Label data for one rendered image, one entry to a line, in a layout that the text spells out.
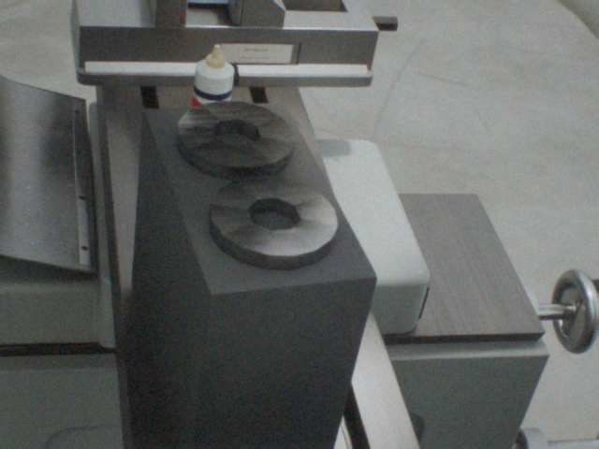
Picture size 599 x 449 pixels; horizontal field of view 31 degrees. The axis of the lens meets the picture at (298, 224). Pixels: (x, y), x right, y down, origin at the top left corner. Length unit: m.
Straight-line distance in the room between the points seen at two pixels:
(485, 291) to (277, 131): 0.59
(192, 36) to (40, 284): 0.33
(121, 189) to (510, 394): 0.57
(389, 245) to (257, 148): 0.46
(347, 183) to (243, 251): 0.62
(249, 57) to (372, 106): 1.81
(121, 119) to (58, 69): 1.87
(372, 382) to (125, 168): 0.36
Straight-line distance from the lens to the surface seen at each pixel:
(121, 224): 1.05
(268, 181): 0.79
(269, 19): 1.25
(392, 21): 1.36
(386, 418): 0.91
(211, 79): 1.12
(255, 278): 0.72
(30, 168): 1.22
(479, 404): 1.39
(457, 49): 3.46
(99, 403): 1.26
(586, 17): 1.07
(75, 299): 1.16
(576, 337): 1.55
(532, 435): 1.49
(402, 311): 1.25
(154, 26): 1.23
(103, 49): 1.24
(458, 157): 2.94
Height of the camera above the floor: 1.59
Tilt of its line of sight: 38 degrees down
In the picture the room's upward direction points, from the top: 11 degrees clockwise
